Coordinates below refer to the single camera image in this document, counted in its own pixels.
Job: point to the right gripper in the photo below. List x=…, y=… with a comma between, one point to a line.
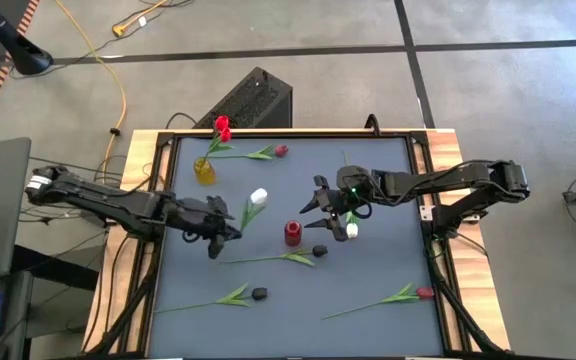
x=338, y=207

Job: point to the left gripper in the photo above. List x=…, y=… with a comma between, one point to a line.
x=203, y=217

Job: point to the white artificial tulip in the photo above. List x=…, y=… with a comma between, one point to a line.
x=351, y=230
x=258, y=196

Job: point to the black artificial tulip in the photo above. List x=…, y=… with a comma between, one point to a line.
x=259, y=293
x=319, y=250

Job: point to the dark red artificial tulip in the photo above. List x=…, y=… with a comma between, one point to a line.
x=425, y=292
x=281, y=150

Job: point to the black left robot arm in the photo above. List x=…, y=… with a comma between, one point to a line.
x=118, y=202

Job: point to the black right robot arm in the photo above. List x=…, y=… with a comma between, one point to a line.
x=443, y=180

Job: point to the red ribbed glass vase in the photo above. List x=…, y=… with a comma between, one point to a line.
x=293, y=234

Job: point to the yellow ribbed glass vase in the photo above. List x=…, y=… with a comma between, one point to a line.
x=204, y=172

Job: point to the blue-gray table mat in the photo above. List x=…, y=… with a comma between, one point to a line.
x=318, y=325

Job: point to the black computer tower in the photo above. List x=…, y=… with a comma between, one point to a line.
x=255, y=97

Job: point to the black stand pole base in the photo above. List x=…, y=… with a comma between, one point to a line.
x=28, y=57

